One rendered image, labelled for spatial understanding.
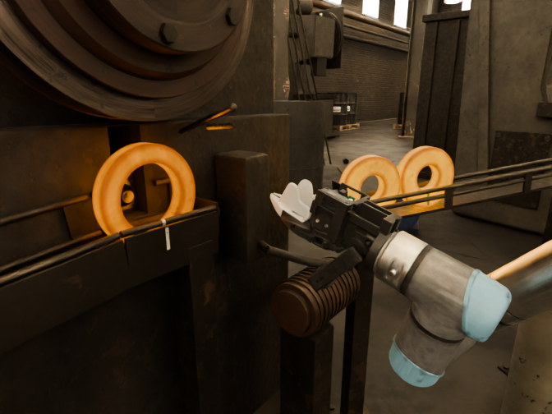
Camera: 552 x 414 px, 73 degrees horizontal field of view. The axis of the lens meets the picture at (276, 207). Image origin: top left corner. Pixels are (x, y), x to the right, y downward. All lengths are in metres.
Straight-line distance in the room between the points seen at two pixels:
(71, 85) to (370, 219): 0.44
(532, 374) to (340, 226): 0.70
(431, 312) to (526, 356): 0.60
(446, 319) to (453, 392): 0.96
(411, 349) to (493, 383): 1.01
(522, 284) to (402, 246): 0.17
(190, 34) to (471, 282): 0.48
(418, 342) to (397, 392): 0.86
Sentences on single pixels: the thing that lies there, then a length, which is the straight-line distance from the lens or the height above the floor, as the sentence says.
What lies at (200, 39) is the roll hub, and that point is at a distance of 0.59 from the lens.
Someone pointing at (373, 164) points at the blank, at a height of 0.76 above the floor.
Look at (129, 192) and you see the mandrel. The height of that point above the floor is 0.75.
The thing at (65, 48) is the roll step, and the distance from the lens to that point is 0.56.
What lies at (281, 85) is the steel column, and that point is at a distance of 4.93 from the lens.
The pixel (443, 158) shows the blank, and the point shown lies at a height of 0.77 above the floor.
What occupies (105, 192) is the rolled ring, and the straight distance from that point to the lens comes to 0.63.
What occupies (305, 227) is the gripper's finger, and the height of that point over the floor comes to 0.73.
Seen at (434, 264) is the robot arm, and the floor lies 0.72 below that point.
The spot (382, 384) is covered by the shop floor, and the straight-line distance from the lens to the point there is 1.43.
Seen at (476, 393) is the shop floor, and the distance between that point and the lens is 1.50.
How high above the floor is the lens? 0.92
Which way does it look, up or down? 16 degrees down
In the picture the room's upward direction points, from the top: straight up
